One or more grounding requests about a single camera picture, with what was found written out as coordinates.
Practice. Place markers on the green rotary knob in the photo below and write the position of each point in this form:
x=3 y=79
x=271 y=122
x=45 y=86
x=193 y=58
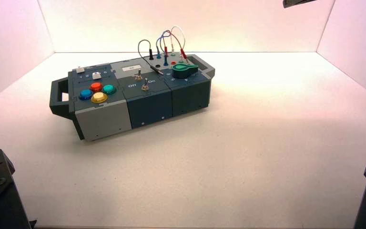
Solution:
x=183 y=70

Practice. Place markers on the large white slider knob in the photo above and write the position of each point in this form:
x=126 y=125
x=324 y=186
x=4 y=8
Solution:
x=96 y=75

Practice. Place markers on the metal toggle switch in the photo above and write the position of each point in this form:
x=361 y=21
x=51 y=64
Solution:
x=138 y=76
x=145 y=86

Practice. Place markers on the grey and blue control box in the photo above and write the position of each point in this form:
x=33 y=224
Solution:
x=148 y=106

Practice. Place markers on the yellow dome push button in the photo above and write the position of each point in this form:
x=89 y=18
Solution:
x=99 y=97

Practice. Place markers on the red dome push button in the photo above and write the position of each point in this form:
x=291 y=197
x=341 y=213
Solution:
x=96 y=86

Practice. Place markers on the green dome push button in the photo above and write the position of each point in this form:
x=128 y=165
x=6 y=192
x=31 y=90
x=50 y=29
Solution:
x=109 y=89

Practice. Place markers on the small white slider knob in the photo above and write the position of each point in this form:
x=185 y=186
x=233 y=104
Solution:
x=80 y=69

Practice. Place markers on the blue dome push button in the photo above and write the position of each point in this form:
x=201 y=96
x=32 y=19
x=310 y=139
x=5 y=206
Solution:
x=86 y=94

